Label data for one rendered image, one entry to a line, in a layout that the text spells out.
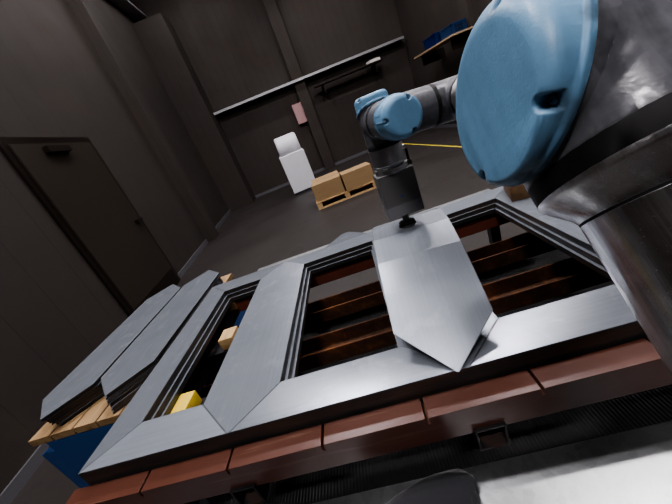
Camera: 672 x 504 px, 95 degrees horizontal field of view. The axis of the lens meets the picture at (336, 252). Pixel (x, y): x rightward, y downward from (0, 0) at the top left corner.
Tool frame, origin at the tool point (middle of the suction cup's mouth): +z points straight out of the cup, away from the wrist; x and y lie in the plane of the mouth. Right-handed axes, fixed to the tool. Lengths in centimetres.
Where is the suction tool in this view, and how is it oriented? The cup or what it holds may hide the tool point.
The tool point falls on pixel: (409, 228)
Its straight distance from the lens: 78.6
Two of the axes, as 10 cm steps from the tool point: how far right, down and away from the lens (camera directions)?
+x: 0.6, 3.7, -9.3
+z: 3.5, 8.6, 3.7
